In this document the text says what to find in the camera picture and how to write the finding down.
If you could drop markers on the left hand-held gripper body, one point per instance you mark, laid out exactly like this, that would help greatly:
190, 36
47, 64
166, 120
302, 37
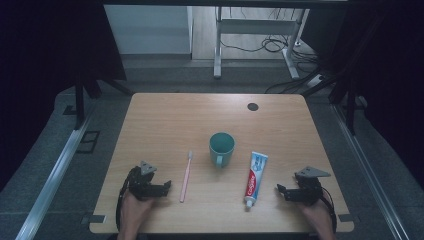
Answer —
141, 185

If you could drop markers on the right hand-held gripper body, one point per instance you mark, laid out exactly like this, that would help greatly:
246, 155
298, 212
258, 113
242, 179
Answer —
310, 190

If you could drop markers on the pink toothbrush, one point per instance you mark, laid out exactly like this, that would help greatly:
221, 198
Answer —
185, 176

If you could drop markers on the toothpaste tube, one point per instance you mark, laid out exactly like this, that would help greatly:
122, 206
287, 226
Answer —
255, 180

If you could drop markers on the teal cup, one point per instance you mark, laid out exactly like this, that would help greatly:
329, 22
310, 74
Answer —
221, 150

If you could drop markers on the person's left hand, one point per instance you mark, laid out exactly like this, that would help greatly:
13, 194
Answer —
133, 208

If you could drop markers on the person's right hand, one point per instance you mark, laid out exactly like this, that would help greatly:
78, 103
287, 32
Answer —
316, 215

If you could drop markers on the black round table grommet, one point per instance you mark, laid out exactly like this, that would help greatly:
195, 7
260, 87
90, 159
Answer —
252, 106

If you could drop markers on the black metal stand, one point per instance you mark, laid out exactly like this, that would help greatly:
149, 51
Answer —
79, 106
350, 110

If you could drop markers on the white power strip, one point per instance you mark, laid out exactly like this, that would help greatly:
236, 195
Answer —
315, 80

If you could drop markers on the black curtain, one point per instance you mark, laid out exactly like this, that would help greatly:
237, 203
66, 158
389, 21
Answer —
50, 66
383, 66

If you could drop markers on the white panel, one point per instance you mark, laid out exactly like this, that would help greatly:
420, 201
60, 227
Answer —
148, 30

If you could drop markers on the aluminium floor rail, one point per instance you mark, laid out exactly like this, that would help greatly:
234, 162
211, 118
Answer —
366, 170
53, 180

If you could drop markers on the white desk frame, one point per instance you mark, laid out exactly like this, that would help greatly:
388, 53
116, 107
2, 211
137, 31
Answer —
218, 50

